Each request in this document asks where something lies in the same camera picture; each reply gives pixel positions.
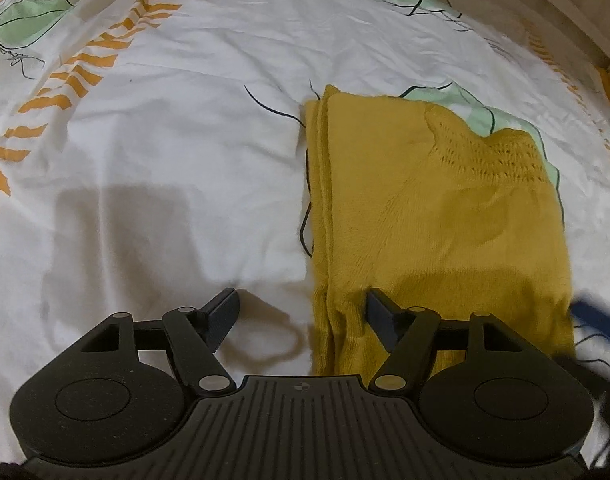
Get mustard yellow knit sweater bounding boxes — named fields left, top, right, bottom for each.
left=305, top=87, right=574, bottom=380

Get white leaf print bedsheet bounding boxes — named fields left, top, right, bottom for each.
left=0, top=0, right=610, bottom=460

